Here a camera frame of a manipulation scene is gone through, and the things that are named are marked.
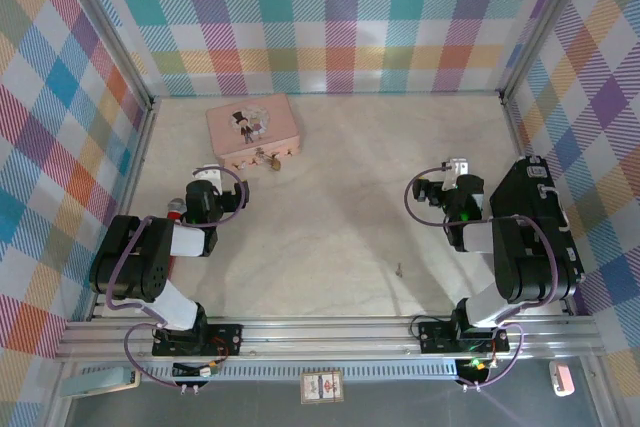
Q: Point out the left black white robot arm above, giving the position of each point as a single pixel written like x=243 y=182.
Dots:
x=135 y=257

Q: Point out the right small controller board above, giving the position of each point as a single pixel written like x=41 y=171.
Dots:
x=475 y=369

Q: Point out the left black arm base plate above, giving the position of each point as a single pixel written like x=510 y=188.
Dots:
x=225 y=339

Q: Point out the aluminium frame post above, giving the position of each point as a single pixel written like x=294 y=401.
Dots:
x=547 y=22
x=107 y=29

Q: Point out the left aluminium side rail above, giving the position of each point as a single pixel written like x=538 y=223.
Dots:
x=132 y=187

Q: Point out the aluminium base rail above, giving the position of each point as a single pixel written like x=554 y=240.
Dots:
x=325 y=337

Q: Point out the small controller board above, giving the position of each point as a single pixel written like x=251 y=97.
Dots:
x=475 y=369
x=192 y=371

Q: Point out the playing card box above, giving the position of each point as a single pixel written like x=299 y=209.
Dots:
x=322 y=387

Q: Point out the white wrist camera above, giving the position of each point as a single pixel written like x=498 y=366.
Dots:
x=457 y=167
x=207 y=174

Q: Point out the small brass padlock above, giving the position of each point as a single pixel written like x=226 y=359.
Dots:
x=274 y=163

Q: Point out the right aluminium frame post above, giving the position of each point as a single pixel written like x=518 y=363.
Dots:
x=547 y=22

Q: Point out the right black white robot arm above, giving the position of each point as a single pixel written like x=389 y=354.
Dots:
x=520 y=257

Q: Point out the left small controller board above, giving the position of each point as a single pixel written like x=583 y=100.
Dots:
x=192 y=371

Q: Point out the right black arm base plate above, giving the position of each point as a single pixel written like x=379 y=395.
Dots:
x=435 y=337

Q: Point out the pink tin box with couple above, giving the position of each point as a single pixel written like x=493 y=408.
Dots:
x=250 y=122

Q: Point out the black hard carrying case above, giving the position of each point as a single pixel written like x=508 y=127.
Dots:
x=520 y=187

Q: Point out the pink white small device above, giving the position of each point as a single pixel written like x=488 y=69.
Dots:
x=562 y=379

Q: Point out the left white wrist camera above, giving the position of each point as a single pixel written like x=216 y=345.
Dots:
x=207 y=174

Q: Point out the red toy microphone silver head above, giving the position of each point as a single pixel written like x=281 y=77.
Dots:
x=176 y=206

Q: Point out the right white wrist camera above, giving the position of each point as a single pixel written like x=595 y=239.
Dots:
x=457 y=167

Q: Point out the teal foot pedal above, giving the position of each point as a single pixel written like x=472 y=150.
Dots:
x=95 y=382

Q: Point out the left aluminium frame post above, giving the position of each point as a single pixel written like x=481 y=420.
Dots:
x=107 y=29

